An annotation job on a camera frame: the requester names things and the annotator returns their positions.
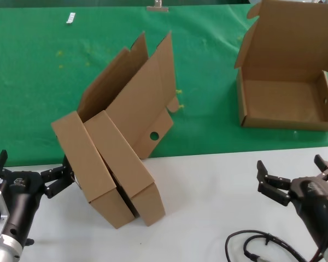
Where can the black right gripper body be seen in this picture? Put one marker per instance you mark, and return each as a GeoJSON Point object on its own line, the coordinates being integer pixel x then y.
{"type": "Point", "coordinates": [317, 200]}

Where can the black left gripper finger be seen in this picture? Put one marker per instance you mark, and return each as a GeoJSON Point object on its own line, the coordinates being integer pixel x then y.
{"type": "Point", "coordinates": [0, 161]}
{"type": "Point", "coordinates": [58, 178]}

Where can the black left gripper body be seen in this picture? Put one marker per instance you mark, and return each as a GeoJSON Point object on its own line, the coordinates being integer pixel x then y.
{"type": "Point", "coordinates": [24, 191]}

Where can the brown cardboard box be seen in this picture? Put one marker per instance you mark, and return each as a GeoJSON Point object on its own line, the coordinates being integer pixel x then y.
{"type": "Point", "coordinates": [278, 43]}
{"type": "Point", "coordinates": [82, 161]}
{"type": "Point", "coordinates": [139, 109]}

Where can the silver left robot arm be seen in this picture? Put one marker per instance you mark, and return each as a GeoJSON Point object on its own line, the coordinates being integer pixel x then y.
{"type": "Point", "coordinates": [5, 251]}

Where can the green table cloth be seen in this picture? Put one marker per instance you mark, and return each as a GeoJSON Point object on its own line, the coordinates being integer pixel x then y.
{"type": "Point", "coordinates": [30, 95]}

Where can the small white clip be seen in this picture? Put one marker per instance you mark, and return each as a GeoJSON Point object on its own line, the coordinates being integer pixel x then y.
{"type": "Point", "coordinates": [70, 18]}

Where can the metal table clamp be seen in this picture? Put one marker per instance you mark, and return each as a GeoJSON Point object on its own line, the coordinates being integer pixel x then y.
{"type": "Point", "coordinates": [157, 8]}

